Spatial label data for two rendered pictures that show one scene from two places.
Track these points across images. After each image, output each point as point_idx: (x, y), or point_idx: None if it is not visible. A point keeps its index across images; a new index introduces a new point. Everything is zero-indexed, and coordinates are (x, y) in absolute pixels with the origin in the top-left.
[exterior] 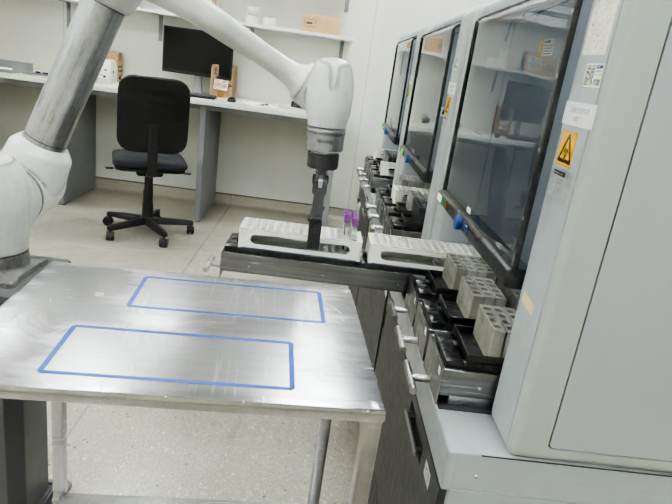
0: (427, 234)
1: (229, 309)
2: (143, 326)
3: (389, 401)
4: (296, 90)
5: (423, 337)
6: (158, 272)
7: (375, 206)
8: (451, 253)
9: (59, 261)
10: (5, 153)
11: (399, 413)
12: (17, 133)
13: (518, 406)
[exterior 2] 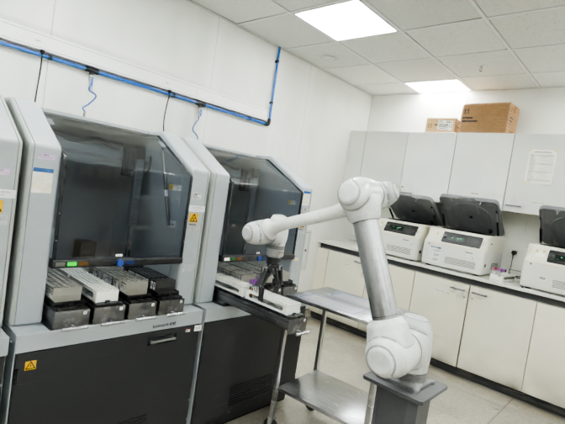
0: (192, 287)
1: (336, 302)
2: (365, 306)
3: (245, 345)
4: (277, 234)
5: (278, 293)
6: (347, 314)
7: (73, 324)
8: (241, 274)
9: (369, 375)
10: (407, 313)
11: (263, 331)
12: (402, 317)
13: (298, 279)
